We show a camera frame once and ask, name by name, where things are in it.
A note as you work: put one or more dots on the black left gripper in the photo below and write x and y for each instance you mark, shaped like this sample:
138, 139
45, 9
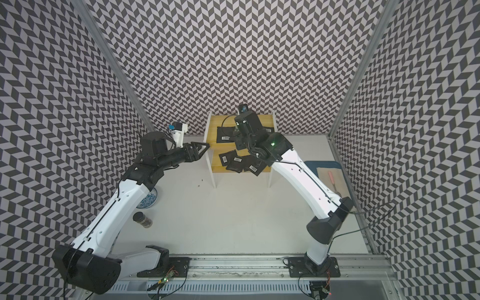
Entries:
194, 155

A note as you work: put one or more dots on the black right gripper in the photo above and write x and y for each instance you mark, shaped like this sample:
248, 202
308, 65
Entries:
239, 143

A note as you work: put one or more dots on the black tea bag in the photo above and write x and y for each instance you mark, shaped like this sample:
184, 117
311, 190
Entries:
236, 164
253, 165
226, 134
227, 157
268, 130

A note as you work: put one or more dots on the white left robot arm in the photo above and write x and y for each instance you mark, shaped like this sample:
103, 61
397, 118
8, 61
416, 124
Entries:
87, 262

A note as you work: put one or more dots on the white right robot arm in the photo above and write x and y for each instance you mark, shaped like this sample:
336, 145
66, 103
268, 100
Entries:
330, 210

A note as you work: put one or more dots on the white yellow two-tier shelf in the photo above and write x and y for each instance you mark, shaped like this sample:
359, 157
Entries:
210, 136

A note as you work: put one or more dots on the blue patterned plate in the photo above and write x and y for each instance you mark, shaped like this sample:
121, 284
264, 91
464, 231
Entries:
149, 200

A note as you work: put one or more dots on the blue tray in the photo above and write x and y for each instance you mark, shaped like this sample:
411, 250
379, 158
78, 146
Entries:
312, 165

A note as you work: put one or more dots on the dark spice jar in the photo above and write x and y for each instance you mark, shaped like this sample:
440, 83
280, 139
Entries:
141, 219

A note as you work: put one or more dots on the beige cloth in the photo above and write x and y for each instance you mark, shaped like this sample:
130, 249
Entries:
341, 184

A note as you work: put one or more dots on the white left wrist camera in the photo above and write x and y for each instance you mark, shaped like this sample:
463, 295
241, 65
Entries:
177, 131

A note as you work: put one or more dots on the pink handled spoon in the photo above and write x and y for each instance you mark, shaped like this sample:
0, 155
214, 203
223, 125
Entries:
333, 182

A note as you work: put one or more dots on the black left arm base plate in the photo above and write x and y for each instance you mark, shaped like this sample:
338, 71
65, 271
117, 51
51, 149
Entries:
179, 264

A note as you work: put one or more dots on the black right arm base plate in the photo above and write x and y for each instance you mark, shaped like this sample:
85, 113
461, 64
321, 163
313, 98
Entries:
304, 267

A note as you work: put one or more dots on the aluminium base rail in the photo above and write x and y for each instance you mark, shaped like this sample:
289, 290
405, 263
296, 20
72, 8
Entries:
363, 277

